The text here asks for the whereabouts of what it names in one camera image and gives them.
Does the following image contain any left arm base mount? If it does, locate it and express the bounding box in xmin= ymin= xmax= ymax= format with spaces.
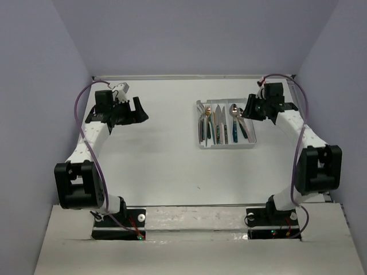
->
xmin=90 ymin=207 xmax=146 ymax=241

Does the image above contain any white compartment tray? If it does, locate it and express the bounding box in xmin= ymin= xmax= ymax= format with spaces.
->
xmin=196 ymin=98 xmax=256 ymax=149

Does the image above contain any gold spoon teal handle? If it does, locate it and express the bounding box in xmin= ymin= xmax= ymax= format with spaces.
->
xmin=237 ymin=107 xmax=249 ymax=140

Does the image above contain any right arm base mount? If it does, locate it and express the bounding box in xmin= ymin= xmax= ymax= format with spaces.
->
xmin=244 ymin=207 xmax=300 ymax=239

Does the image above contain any gold fork green handle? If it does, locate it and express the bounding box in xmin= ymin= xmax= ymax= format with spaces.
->
xmin=205 ymin=105 xmax=212 ymax=139

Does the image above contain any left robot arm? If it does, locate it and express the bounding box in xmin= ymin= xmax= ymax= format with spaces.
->
xmin=54 ymin=89 xmax=149 ymax=226

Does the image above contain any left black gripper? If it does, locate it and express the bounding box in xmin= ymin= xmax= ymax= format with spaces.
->
xmin=110 ymin=97 xmax=148 ymax=125

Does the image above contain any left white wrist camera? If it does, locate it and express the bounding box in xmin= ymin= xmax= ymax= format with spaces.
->
xmin=112 ymin=82 xmax=130 ymax=103

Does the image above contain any pink handled fork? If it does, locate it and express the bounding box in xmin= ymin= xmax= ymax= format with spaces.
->
xmin=197 ymin=104 xmax=204 ymax=144

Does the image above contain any teal handled spoon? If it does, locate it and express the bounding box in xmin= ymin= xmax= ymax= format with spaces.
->
xmin=229 ymin=104 xmax=238 ymax=143

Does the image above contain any pink handled spoon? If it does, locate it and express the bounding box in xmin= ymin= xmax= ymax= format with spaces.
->
xmin=243 ymin=119 xmax=255 ymax=143

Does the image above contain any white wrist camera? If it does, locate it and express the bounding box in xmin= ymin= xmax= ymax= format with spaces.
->
xmin=112 ymin=82 xmax=130 ymax=103
xmin=256 ymin=79 xmax=266 ymax=99

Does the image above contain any orange handled knife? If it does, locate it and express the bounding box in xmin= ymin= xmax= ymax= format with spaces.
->
xmin=212 ymin=112 xmax=217 ymax=144

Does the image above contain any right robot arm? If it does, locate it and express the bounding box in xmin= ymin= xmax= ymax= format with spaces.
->
xmin=242 ymin=80 xmax=342 ymax=225

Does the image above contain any all silver fork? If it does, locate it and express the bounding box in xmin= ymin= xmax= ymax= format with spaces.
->
xmin=200 ymin=103 xmax=207 ymax=141

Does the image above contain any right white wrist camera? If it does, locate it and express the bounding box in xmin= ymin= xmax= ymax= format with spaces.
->
xmin=256 ymin=79 xmax=266 ymax=99

